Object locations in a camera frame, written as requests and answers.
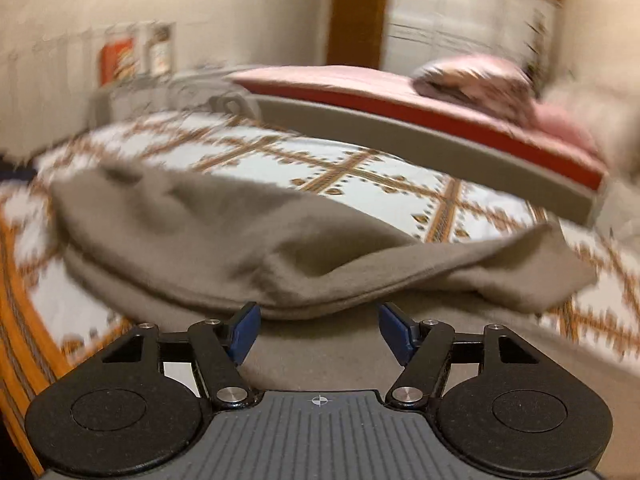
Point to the pink pillow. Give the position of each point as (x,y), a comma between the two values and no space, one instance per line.
(553,121)

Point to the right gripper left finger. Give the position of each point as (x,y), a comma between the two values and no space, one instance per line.
(144,399)

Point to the grey-brown fleece pants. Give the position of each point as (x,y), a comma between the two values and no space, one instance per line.
(170,247)

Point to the pink folded quilt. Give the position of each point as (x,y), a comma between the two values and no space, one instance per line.
(493,86)

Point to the red picture board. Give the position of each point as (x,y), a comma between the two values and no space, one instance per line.
(117,60)

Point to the white orange patterned bedsheet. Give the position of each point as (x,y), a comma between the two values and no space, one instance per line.
(48,324)

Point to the white low drawer cabinet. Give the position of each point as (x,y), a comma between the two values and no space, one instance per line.
(131,98)

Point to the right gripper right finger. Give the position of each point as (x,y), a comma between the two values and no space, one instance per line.
(494,405)

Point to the small framed picture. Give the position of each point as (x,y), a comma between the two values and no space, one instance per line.
(159,50)

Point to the white wardrobe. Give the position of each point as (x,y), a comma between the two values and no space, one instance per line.
(419,31)

